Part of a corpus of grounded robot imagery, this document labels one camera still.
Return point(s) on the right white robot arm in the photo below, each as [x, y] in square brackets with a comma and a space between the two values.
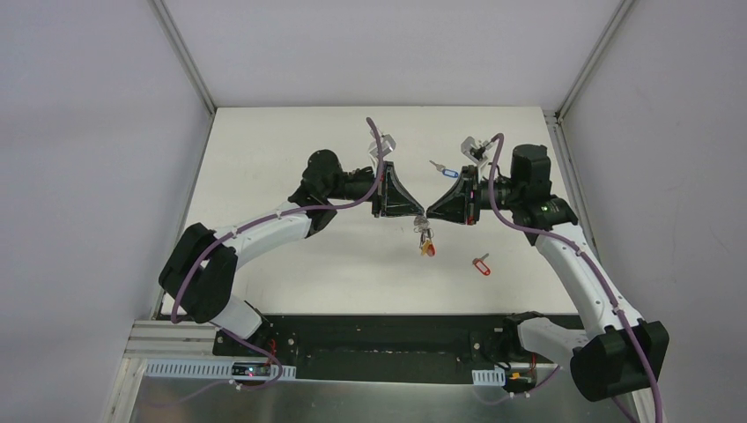
[616, 351]

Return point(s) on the grey red keyring holder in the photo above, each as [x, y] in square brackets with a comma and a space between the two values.
[422, 227]

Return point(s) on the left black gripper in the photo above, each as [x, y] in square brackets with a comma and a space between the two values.
[379, 189]

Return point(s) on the red tag key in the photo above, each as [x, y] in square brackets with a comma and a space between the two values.
[480, 264]

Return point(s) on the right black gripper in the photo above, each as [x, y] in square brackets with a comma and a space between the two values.
[472, 194]

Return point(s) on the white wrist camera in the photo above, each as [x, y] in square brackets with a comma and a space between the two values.
[382, 149]
[475, 150]

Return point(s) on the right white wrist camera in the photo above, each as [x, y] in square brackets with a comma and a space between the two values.
[475, 150]

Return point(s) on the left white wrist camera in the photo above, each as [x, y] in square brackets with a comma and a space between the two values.
[382, 149]

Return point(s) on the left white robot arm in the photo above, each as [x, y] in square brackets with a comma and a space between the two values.
[199, 273]

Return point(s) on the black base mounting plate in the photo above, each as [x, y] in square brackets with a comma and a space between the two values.
[441, 349]

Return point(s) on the blue tag key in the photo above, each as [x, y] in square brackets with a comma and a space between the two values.
[450, 173]

